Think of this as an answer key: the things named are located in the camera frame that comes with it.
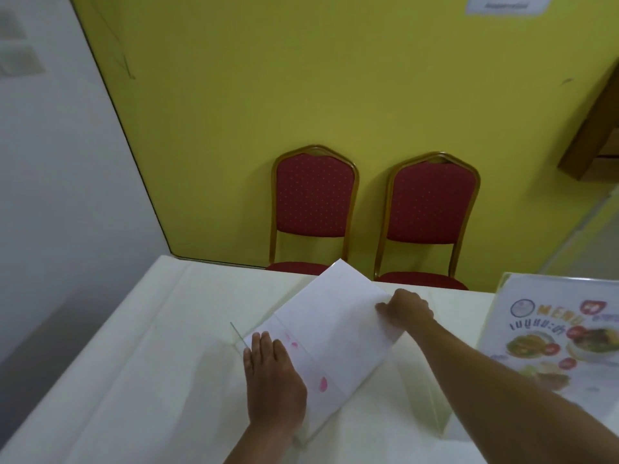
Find white paper wall notice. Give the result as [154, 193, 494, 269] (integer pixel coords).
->
[465, 0, 553, 16]

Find clear acrylic sign stand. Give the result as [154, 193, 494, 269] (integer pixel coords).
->
[229, 285, 455, 449]

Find person's left forearm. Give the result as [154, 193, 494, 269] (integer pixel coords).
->
[223, 422, 301, 464]

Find white tablecloth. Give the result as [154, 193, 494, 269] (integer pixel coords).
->
[0, 255, 619, 464]

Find red padded gold-frame chair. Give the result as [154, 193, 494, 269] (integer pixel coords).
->
[373, 151, 481, 291]
[264, 144, 360, 276]

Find person's right forearm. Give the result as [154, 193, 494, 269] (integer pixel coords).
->
[417, 318, 619, 464]

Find person's right hand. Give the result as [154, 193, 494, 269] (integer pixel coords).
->
[375, 288, 435, 335]

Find white paper sheet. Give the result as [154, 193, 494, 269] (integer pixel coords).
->
[243, 259, 406, 438]

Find menu card in clear stand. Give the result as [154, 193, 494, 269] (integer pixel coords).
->
[476, 271, 619, 417]

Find person's left hand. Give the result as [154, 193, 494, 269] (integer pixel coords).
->
[243, 331, 308, 433]

